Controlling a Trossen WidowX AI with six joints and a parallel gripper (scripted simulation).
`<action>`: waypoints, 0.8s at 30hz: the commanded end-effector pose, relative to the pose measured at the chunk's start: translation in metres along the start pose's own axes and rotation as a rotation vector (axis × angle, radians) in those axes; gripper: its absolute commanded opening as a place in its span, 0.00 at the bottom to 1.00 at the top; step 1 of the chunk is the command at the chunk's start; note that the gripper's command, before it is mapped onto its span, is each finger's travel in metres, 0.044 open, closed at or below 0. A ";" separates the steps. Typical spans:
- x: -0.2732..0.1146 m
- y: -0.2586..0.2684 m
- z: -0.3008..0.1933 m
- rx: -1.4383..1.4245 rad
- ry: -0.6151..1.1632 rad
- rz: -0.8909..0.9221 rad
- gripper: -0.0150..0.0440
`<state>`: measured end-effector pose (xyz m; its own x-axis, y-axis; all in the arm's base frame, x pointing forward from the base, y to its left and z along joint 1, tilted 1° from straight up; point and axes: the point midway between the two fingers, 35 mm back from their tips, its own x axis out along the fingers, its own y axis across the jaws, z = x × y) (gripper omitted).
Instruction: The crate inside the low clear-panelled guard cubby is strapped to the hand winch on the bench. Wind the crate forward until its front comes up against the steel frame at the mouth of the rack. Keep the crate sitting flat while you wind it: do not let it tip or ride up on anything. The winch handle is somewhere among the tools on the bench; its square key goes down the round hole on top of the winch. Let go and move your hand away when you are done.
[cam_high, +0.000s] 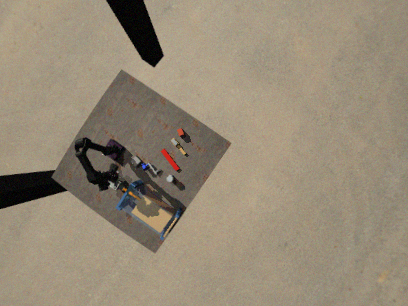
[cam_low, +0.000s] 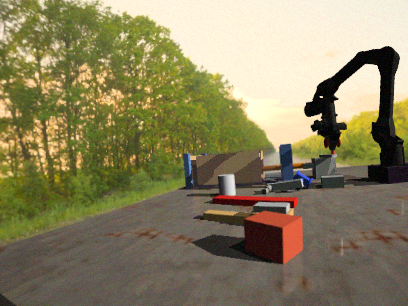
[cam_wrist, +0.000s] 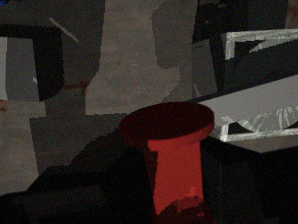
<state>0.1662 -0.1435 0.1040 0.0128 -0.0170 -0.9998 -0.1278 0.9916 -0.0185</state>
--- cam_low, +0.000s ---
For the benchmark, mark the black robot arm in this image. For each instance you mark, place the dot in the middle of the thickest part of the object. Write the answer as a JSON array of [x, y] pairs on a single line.
[[383, 130]]

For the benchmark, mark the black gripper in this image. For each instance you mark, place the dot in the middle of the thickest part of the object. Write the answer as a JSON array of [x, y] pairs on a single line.
[[332, 132]]

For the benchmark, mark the grey cylinder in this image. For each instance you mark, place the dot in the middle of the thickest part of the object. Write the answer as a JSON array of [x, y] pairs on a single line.
[[227, 184]]

